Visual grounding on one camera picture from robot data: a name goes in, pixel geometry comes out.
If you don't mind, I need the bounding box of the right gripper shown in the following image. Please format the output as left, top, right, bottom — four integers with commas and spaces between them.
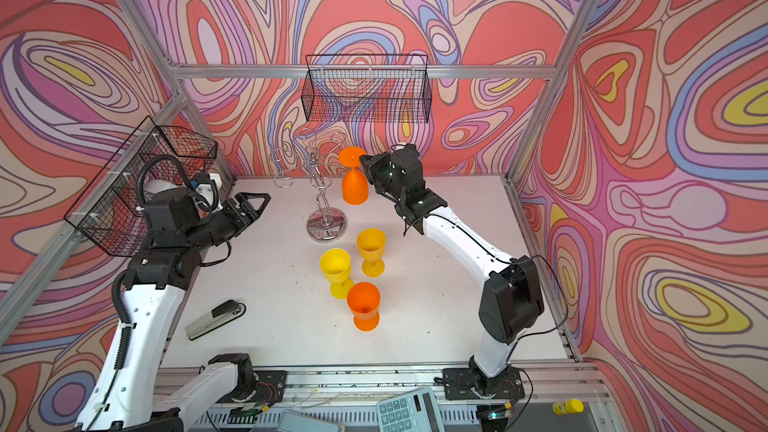
359, 150, 405, 203

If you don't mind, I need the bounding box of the yellow capped bottle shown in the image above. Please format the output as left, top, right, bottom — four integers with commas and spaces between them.
552, 399, 585, 416

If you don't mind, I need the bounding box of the light yellow wine glass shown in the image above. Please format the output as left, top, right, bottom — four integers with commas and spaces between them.
319, 248, 354, 299

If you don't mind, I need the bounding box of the back black wire basket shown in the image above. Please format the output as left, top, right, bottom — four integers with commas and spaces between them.
301, 53, 432, 124

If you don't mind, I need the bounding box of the grey box at front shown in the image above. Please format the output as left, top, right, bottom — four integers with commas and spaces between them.
277, 411, 345, 432

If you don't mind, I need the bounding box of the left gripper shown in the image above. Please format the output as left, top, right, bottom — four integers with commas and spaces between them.
181, 192, 269, 256

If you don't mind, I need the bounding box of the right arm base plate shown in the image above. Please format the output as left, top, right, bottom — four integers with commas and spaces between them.
434, 366, 525, 403

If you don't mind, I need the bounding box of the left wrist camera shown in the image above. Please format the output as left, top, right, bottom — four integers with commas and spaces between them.
191, 173, 221, 211

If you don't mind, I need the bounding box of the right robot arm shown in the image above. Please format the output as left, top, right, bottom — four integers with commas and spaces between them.
359, 144, 545, 398

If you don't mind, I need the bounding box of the dark yellow wine glass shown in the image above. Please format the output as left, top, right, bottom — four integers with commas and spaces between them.
356, 228, 387, 278

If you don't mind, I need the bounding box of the orange wine glass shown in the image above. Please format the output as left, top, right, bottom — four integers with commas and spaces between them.
339, 147, 369, 205
347, 282, 381, 332

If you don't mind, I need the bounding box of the teal calculator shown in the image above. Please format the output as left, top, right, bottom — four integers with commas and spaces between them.
376, 387, 445, 432

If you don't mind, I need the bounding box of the black wire basket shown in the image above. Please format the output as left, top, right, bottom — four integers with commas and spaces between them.
64, 117, 218, 257
301, 53, 432, 124

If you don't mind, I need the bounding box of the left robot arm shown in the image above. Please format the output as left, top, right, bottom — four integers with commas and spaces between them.
74, 154, 271, 431

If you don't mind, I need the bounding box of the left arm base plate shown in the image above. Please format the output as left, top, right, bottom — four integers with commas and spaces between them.
227, 370, 288, 406

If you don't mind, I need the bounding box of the chrome wine glass rack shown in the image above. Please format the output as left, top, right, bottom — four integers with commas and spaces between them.
270, 125, 348, 243

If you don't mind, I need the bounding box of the left black wire basket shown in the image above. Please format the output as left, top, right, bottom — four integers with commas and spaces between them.
64, 117, 218, 257

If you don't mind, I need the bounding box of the grey black stapler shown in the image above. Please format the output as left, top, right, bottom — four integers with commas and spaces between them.
185, 299, 247, 341

